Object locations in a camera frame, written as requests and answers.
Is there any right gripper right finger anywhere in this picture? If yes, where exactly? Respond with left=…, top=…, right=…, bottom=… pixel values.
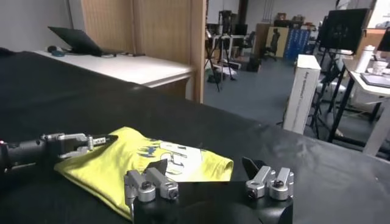
left=242, top=156, right=295, bottom=201

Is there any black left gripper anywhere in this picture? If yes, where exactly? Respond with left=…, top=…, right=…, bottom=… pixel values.
left=5, top=132, right=119, bottom=173

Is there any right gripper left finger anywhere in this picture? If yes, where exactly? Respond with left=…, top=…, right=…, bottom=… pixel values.
left=124, top=158, right=180, bottom=203

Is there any yellow-green printed t-shirt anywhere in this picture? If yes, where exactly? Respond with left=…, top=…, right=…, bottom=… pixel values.
left=54, top=126, right=235, bottom=222

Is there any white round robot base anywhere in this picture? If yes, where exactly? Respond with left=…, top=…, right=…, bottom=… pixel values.
left=316, top=81, right=347, bottom=103

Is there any white rectangular table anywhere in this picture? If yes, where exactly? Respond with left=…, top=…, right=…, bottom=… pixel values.
left=32, top=48, right=196, bottom=100

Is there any tall white cardboard box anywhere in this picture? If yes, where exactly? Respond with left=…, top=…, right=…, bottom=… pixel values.
left=282, top=54, right=322, bottom=136

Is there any black laptop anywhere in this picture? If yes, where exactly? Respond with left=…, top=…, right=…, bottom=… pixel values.
left=48, top=26, right=122, bottom=58

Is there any black trash bin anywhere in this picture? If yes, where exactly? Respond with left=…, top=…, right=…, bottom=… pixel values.
left=246, top=54, right=262, bottom=73

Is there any white height-adjustable desk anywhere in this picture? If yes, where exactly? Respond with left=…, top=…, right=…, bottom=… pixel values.
left=349, top=69, right=390, bottom=158

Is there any black tripod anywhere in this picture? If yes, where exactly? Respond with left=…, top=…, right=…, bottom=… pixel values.
left=205, top=29, right=237, bottom=92

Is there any yellow poster board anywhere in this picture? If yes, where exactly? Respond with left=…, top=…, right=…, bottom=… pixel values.
left=266, top=26, right=289, bottom=58

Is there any blue poster board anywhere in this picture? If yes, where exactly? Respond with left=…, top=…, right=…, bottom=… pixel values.
left=285, top=29, right=310, bottom=60

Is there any wooden partition screen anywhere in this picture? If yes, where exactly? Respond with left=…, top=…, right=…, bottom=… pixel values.
left=80, top=0, right=207, bottom=103

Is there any closed grey laptop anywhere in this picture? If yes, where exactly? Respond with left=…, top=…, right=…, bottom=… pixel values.
left=360, top=72, right=390, bottom=89

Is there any white drink bottle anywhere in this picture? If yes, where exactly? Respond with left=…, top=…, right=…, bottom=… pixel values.
left=355, top=44, right=376, bottom=74

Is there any white cup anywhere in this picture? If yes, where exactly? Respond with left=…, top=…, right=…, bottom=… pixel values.
left=372, top=60, right=389, bottom=75

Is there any black monitor on stand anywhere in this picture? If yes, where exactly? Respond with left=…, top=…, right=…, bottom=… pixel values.
left=307, top=8, right=369, bottom=139

